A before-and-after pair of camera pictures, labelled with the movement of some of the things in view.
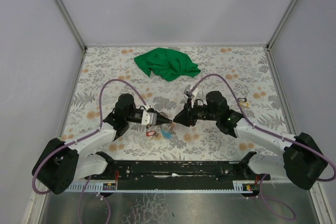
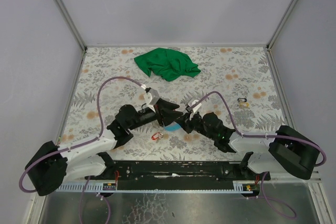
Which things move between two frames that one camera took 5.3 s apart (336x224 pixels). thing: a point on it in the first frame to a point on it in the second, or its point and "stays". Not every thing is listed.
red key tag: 150,133 to 155,136
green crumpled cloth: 168,64 stays
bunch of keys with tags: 167,134 to 172,128
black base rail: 176,175 stays
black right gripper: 189,115 to 189,123
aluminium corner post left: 64,11 stays
